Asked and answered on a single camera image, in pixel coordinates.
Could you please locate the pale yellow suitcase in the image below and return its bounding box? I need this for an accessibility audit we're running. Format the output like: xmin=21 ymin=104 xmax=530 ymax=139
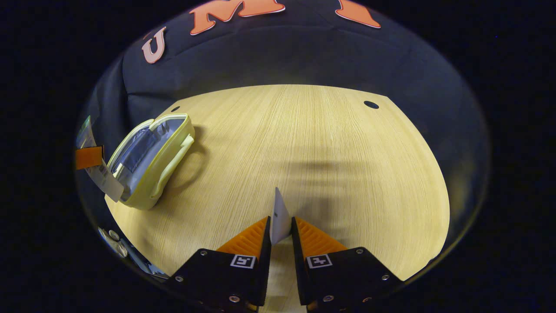
xmin=106 ymin=113 xmax=196 ymax=211

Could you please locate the white skin care sachet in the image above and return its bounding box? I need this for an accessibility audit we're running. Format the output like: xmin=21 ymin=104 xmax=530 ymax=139
xmin=269 ymin=187 xmax=291 ymax=245

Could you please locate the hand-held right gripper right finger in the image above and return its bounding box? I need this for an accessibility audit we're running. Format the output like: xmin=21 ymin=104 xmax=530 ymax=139
xmin=291 ymin=217 xmax=404 ymax=311

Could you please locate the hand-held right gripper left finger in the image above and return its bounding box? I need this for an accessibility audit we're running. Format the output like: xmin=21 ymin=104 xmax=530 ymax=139
xmin=167 ymin=216 xmax=272 ymax=311

